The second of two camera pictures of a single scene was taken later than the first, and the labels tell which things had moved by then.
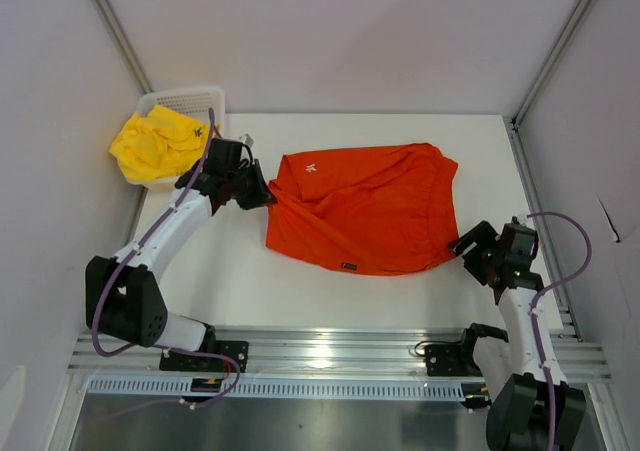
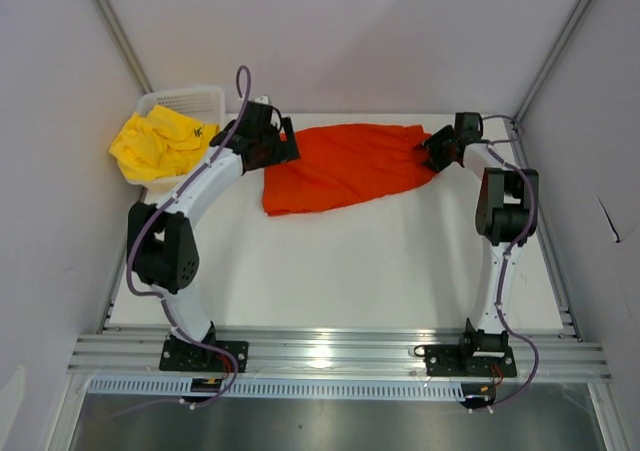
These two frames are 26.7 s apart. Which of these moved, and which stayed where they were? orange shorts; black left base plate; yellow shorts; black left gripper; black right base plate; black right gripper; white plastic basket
Moved: black left gripper; black right gripper; orange shorts
Stayed: yellow shorts; black left base plate; white plastic basket; black right base plate
